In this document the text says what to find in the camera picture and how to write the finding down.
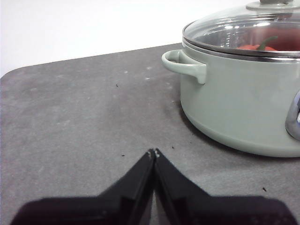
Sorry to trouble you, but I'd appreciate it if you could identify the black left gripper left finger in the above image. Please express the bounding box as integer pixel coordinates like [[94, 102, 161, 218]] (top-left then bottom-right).
[[14, 148, 156, 225]]

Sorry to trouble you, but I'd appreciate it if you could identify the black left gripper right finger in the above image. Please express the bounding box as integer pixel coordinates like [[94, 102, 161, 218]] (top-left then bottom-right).
[[153, 147, 293, 225]]

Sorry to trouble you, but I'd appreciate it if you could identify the orange pumpkin with green stem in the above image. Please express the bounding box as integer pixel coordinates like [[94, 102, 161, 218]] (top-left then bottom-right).
[[236, 35, 279, 52]]

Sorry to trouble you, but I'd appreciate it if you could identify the glass lid with green knob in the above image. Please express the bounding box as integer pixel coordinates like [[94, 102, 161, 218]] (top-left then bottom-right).
[[182, 0, 300, 62]]

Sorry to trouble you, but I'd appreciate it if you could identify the pale green electric cooking pot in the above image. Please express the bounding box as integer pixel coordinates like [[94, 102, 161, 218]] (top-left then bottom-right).
[[161, 45, 300, 158]]

